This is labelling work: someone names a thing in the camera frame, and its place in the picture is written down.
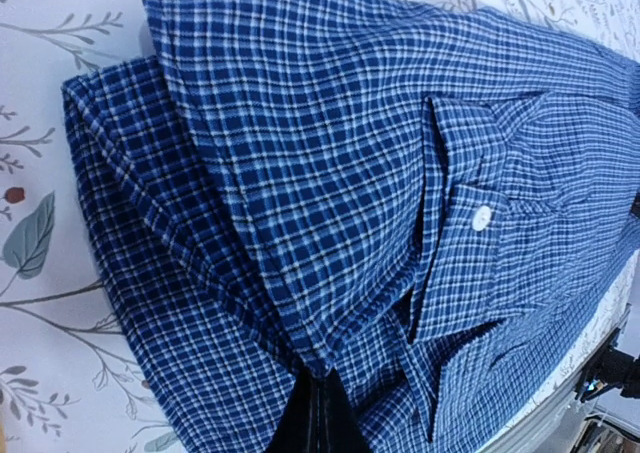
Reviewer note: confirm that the floral patterned table cloth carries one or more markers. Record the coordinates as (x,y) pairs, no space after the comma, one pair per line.
(69,382)

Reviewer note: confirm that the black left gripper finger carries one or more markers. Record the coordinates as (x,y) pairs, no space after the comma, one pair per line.
(318,418)

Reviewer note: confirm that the blue checkered shirt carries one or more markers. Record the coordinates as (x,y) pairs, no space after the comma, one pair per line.
(430,203)

